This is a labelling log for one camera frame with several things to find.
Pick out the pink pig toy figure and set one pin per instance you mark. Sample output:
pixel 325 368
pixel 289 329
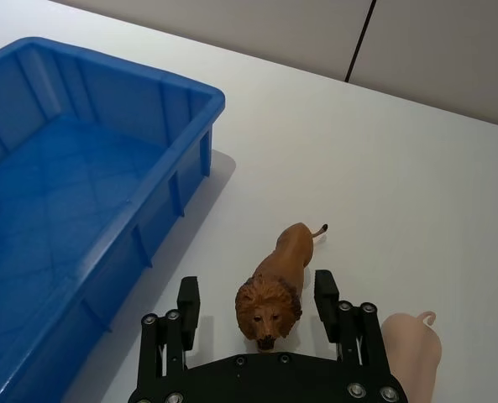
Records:
pixel 416 357

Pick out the brown lion toy figure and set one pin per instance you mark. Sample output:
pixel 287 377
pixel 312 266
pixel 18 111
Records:
pixel 270 300

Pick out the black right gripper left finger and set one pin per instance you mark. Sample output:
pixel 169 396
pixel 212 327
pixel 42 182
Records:
pixel 189 310

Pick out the blue plastic bin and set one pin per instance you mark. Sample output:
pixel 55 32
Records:
pixel 85 189

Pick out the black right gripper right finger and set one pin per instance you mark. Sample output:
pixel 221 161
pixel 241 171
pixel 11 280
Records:
pixel 326 302

